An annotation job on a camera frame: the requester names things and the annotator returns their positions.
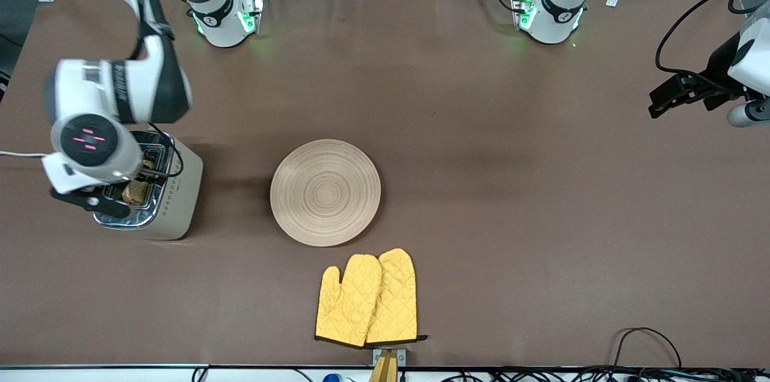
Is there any brown bread slice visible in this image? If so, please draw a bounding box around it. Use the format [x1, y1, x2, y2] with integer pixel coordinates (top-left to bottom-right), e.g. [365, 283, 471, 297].
[122, 158, 154, 206]

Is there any round wooden plate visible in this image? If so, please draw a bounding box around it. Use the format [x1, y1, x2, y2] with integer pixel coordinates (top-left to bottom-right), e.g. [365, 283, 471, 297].
[270, 139, 381, 247]

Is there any cream and chrome toaster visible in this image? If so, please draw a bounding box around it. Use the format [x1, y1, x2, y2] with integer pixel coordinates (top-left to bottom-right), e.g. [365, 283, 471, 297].
[93, 129, 204, 241]

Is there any metal base connector plate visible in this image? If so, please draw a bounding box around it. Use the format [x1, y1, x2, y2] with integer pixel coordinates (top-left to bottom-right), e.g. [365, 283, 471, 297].
[511, 0, 538, 31]
[238, 0, 265, 35]

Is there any brown table cover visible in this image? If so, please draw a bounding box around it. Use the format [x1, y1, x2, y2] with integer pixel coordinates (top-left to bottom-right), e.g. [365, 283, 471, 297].
[0, 0, 770, 369]

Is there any yellow quilted oven mitt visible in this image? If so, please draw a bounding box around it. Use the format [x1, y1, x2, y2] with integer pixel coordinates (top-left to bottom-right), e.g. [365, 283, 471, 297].
[366, 248, 428, 345]
[315, 254, 383, 348]

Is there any black looped cable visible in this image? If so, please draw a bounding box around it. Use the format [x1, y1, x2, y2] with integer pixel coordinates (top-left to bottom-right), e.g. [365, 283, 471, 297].
[612, 327, 683, 371]

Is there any black cable bundle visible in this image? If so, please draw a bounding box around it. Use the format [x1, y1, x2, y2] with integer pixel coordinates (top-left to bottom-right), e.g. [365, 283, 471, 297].
[442, 366, 770, 382]

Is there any metal bracket plate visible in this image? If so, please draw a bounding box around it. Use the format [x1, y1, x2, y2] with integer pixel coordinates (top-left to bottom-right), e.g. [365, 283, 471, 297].
[373, 348, 407, 366]

